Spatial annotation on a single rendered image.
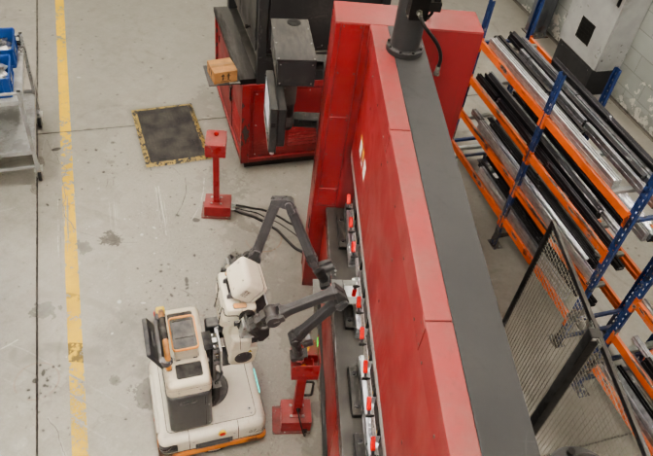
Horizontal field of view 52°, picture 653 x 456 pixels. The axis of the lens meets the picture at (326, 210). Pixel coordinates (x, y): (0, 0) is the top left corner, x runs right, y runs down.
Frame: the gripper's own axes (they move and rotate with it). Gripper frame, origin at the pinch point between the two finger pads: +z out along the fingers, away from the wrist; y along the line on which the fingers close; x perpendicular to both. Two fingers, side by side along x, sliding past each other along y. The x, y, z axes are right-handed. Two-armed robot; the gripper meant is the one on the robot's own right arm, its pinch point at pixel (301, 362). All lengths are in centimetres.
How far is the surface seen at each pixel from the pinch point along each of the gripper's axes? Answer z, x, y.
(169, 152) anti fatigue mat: 47, 278, -117
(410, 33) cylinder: -149, 85, 88
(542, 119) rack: -10, 166, 192
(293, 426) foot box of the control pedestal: 68, -3, -17
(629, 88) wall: 152, 383, 371
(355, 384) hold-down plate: -5.2, -23.1, 29.5
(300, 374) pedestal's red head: 5.9, -4.8, -1.7
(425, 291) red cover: -140, -70, 65
